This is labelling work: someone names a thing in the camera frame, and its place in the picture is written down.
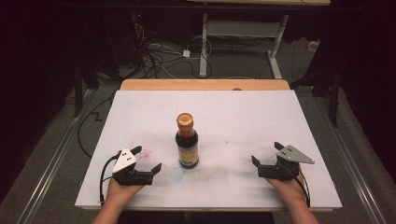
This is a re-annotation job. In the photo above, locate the wooden table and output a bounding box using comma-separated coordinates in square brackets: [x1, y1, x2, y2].
[75, 78, 343, 213]

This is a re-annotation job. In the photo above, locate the long black floor cable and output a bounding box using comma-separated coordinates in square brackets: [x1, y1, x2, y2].
[77, 91, 118, 160]

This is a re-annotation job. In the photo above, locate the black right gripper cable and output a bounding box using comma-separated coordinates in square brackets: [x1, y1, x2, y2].
[288, 167, 312, 208]

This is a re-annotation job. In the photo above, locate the person's right hand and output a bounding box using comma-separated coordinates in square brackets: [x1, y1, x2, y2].
[266, 168, 308, 203]

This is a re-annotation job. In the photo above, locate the white power strip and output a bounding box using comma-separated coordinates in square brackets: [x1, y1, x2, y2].
[307, 39, 321, 53]

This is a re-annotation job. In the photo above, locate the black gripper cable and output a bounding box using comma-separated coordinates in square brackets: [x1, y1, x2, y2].
[288, 167, 312, 208]
[98, 151, 121, 205]

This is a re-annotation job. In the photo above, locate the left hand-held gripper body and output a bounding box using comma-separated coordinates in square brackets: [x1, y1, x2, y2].
[111, 148, 154, 187]

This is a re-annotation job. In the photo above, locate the white board sheet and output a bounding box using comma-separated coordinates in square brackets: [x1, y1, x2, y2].
[75, 89, 343, 210]

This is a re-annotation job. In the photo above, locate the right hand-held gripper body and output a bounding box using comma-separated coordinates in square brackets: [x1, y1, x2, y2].
[257, 145, 316, 182]

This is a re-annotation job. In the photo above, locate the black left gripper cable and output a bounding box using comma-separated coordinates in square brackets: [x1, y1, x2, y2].
[98, 151, 121, 205]

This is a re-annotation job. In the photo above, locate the metal floor rail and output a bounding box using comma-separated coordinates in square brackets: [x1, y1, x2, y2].
[16, 89, 96, 224]
[312, 92, 389, 224]

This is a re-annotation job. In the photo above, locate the tangle of floor cables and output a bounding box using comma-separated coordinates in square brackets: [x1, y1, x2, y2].
[132, 22, 216, 80]

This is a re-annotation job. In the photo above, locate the dark sauce bottle orange cap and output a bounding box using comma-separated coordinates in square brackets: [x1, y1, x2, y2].
[175, 112, 200, 170]

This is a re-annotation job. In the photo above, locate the black metal stand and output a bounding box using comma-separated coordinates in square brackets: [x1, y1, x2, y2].
[73, 60, 84, 119]

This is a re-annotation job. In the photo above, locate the person's left hand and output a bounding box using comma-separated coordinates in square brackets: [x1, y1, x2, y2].
[106, 178, 145, 203]

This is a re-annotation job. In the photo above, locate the white metal desk frame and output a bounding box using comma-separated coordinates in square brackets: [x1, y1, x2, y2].
[198, 11, 290, 80]

